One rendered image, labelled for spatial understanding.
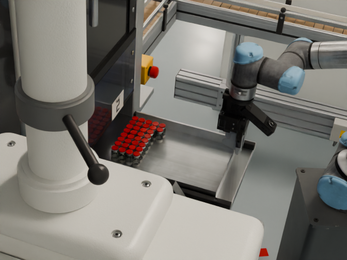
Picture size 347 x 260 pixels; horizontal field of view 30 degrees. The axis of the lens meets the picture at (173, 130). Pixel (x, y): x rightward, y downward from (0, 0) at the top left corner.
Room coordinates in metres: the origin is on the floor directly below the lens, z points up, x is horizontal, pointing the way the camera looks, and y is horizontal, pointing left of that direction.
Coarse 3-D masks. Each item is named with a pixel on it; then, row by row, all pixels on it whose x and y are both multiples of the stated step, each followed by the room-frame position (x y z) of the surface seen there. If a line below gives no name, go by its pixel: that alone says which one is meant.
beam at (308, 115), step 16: (176, 80) 2.45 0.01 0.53; (192, 80) 2.42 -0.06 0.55; (208, 80) 2.43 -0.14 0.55; (224, 80) 2.45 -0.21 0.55; (176, 96) 2.44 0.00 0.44; (192, 96) 2.42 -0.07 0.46; (208, 96) 2.40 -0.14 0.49; (256, 96) 2.34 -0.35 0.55; (272, 96) 2.35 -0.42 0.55; (288, 96) 2.37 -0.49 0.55; (272, 112) 2.32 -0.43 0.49; (288, 112) 2.30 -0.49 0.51; (304, 112) 2.29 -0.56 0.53; (320, 112) 2.26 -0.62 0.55; (336, 112) 2.27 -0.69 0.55; (304, 128) 2.28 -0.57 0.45; (320, 128) 2.26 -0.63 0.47
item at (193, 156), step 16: (176, 128) 1.62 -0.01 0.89; (192, 128) 1.60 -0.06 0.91; (160, 144) 1.54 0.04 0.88; (176, 144) 1.55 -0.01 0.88; (192, 144) 1.56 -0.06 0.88; (208, 144) 1.56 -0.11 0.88; (224, 144) 1.57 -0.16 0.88; (144, 160) 1.46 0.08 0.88; (160, 160) 1.47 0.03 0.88; (176, 160) 1.47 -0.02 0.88; (192, 160) 1.48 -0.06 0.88; (208, 160) 1.49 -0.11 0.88; (224, 160) 1.49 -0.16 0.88; (176, 176) 1.40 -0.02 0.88; (192, 176) 1.41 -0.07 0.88; (208, 176) 1.41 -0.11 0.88; (224, 176) 1.40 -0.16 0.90; (208, 192) 1.32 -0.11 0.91
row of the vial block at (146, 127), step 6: (150, 120) 1.60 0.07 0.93; (144, 126) 1.57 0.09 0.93; (144, 132) 1.54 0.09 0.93; (138, 138) 1.51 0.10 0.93; (132, 144) 1.48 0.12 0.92; (138, 144) 1.50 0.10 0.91; (132, 150) 1.45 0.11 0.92; (126, 156) 1.44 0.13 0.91; (132, 156) 1.44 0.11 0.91; (126, 162) 1.43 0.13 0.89
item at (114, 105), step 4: (120, 96) 1.56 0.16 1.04; (116, 100) 1.53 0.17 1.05; (120, 100) 1.56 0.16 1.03; (112, 104) 1.50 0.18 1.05; (116, 104) 1.53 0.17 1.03; (120, 104) 1.56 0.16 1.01; (112, 108) 1.50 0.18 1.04; (116, 108) 1.53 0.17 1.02; (120, 108) 1.56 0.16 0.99; (112, 112) 1.50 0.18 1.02; (112, 116) 1.50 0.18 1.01; (112, 120) 1.50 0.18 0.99
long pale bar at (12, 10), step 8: (8, 0) 0.95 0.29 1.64; (16, 32) 0.94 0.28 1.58; (16, 40) 0.94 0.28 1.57; (16, 48) 0.94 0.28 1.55; (16, 56) 0.94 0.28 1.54; (16, 64) 0.94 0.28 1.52; (16, 72) 0.95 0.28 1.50; (16, 80) 0.95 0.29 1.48; (24, 128) 0.94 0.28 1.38; (24, 136) 0.94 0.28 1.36
